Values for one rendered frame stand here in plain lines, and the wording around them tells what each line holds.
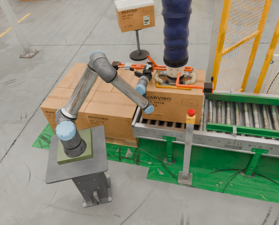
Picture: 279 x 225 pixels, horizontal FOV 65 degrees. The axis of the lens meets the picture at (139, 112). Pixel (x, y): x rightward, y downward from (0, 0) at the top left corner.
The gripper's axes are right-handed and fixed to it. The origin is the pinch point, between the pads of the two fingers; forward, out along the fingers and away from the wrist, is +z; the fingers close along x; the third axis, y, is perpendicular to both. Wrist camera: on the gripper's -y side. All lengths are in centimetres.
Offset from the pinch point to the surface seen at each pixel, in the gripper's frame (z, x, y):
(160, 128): -34, -48, 18
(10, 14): 181, -19, -316
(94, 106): -9, -53, -67
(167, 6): -9, 59, 22
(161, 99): -19.9, -22.5, 17.0
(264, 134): -25, -50, 114
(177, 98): -19.7, -20.2, 32.4
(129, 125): -21, -66, -22
